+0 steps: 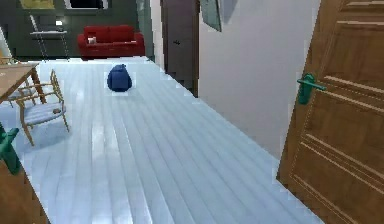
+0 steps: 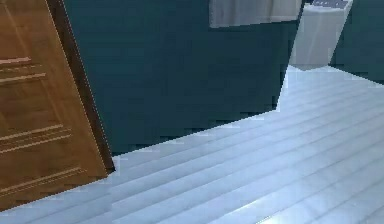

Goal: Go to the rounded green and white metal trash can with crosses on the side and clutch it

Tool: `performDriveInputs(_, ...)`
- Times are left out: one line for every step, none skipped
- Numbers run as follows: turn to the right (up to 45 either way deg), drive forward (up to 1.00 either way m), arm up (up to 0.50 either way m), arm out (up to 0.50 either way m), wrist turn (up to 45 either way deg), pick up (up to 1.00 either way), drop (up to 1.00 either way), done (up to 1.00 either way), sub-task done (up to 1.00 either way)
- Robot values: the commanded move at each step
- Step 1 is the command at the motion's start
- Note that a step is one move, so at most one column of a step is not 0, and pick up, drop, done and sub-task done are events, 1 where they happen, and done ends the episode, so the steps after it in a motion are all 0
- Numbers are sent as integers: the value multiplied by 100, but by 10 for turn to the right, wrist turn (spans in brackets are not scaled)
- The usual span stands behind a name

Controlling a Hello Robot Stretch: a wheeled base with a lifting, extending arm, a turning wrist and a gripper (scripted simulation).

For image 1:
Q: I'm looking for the dark brown room door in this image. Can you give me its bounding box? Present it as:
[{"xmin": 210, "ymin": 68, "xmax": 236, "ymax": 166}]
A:
[{"xmin": 161, "ymin": 0, "xmax": 201, "ymax": 98}]

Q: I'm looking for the grey metal side table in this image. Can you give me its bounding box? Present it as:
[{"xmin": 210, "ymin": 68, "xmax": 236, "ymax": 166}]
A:
[{"xmin": 29, "ymin": 13, "xmax": 71, "ymax": 62}]

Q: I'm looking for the white framed window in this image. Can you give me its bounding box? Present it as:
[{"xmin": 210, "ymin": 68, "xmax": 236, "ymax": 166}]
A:
[{"xmin": 63, "ymin": 0, "xmax": 110, "ymax": 10}]

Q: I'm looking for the yellow framed wall picture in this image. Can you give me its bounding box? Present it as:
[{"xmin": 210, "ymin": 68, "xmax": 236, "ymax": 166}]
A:
[{"xmin": 19, "ymin": 0, "xmax": 56, "ymax": 10}]

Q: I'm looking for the wooden chair with grey seat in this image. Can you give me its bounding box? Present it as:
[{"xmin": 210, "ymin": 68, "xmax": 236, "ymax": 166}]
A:
[
  {"xmin": 6, "ymin": 79, "xmax": 38, "ymax": 108},
  {"xmin": 15, "ymin": 68, "xmax": 71, "ymax": 147}
]

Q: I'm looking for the green door handle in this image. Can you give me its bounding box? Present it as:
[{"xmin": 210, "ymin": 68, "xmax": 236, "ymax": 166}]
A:
[
  {"xmin": 296, "ymin": 73, "xmax": 328, "ymax": 106},
  {"xmin": 0, "ymin": 122, "xmax": 23, "ymax": 176}
]

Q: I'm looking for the red sofa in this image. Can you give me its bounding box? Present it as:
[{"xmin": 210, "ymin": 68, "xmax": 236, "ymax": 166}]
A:
[{"xmin": 77, "ymin": 24, "xmax": 146, "ymax": 58}]

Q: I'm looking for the grey framed wall picture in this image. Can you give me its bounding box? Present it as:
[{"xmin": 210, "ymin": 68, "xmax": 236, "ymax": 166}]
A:
[{"xmin": 199, "ymin": 0, "xmax": 223, "ymax": 33}]

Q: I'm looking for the brown wooden room door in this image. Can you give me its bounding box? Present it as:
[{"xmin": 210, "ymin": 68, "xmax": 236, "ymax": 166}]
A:
[
  {"xmin": 0, "ymin": 159, "xmax": 51, "ymax": 224},
  {"xmin": 276, "ymin": 0, "xmax": 384, "ymax": 224}
]

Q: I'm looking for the brown wooden table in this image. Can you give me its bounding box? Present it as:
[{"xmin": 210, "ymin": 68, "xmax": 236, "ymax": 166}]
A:
[{"xmin": 0, "ymin": 61, "xmax": 48, "ymax": 105}]

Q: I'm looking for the blue bean bag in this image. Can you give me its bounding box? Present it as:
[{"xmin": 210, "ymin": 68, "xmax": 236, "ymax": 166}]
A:
[{"xmin": 106, "ymin": 63, "xmax": 133, "ymax": 93}]

